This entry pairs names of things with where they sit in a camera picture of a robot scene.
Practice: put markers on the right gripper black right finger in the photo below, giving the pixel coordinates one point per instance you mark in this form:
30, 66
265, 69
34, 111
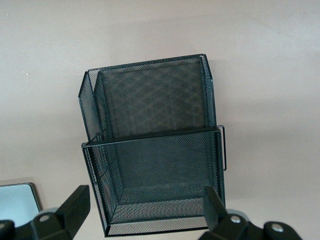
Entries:
215, 215

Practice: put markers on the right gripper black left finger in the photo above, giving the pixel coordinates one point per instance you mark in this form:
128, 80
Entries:
70, 212

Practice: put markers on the silver laptop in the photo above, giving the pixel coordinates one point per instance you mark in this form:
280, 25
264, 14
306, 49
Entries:
15, 200

